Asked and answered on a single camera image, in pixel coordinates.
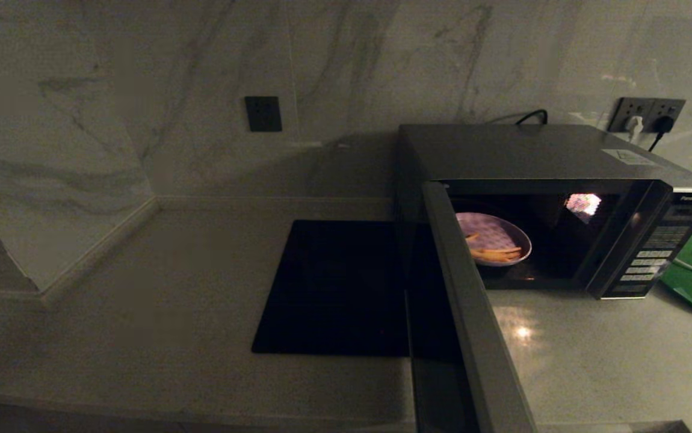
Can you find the black glass induction cooktop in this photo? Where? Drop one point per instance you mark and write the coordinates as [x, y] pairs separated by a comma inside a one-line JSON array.
[[334, 288]]

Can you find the black blank wall panel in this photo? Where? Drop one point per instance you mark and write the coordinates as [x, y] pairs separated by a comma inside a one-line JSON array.
[[263, 113]]

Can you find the grey double wall outlet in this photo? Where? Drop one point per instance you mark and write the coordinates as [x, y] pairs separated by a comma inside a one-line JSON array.
[[644, 108]]

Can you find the black power plug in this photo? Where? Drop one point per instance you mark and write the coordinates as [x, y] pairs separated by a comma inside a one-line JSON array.
[[662, 124]]

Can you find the white power plug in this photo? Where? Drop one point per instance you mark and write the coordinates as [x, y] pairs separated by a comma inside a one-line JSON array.
[[635, 125]]

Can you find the purple plate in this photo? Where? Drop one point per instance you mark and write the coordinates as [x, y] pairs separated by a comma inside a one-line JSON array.
[[496, 231]]

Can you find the silver microwave oven body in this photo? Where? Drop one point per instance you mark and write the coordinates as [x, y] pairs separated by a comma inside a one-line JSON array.
[[532, 150]]

